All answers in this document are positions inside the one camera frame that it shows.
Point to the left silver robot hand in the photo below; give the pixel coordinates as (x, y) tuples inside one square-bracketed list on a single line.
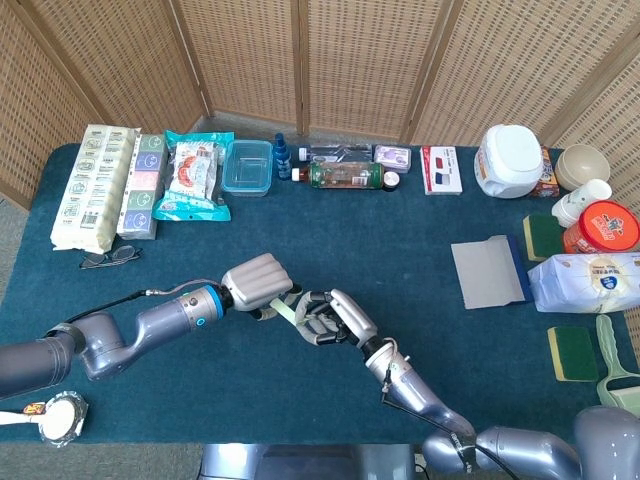
[(257, 282)]

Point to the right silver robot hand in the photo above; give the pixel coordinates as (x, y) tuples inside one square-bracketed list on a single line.
[(352, 317)]

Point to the pale green paper strip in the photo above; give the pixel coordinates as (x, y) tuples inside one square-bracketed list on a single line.
[(282, 309)]

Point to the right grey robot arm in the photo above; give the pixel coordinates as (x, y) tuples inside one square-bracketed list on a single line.
[(425, 400)]

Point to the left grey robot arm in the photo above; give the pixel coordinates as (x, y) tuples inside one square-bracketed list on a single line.
[(160, 325)]

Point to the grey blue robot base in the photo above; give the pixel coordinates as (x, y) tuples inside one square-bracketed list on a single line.
[(310, 462)]

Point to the teal felt table cloth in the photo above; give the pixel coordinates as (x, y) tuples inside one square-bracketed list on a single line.
[(325, 225)]

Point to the clear container with blue rim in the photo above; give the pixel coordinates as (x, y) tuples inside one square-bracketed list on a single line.
[(247, 170)]

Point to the blue spray bottle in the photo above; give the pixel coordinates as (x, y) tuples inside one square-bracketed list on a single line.
[(282, 160)]

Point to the teal snack bag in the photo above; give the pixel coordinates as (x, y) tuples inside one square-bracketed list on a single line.
[(192, 175)]

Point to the green tea bottle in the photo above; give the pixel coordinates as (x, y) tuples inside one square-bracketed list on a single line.
[(345, 175)]

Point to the grey notebook with blue spine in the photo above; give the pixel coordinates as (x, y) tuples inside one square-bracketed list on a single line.
[(485, 275)]

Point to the dark jar with silver lid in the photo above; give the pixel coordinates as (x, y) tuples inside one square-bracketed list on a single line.
[(391, 181)]

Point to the pastel square tissue pack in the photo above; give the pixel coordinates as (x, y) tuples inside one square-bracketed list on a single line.
[(142, 185)]

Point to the purple small case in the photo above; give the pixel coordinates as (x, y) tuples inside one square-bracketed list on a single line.
[(392, 157)]

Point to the white box red blue print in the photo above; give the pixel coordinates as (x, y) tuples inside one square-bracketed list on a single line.
[(440, 170)]

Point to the cream plastic bag roll package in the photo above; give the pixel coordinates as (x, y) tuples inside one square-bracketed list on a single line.
[(90, 190)]

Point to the green yellow sponge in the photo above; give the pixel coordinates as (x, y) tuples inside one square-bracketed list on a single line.
[(575, 352), (542, 237)]

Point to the white detergent jug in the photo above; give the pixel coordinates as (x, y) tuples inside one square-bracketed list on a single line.
[(510, 160)]

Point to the white blue tissue package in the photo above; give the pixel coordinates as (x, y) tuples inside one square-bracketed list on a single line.
[(585, 282)]

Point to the wicker folding screen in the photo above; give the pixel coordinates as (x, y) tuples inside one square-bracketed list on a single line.
[(350, 65)]

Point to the orange printed box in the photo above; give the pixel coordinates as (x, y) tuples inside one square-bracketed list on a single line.
[(548, 181)]

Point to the foil cup with white filling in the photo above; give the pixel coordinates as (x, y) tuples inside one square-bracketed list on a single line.
[(60, 417)]

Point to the white paper cup stack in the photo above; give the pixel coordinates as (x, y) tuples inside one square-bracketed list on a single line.
[(580, 200)]

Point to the white stick with orange label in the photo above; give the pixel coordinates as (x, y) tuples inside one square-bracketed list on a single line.
[(32, 409)]

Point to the pale green lint roller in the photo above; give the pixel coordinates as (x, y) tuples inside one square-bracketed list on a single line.
[(612, 350)]

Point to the red lidded canister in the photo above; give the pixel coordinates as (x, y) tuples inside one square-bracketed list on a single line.
[(602, 227)]

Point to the beige bowl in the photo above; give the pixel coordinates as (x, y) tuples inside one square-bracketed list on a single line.
[(582, 165)]

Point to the black frame eyeglasses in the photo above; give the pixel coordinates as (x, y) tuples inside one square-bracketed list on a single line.
[(121, 254)]

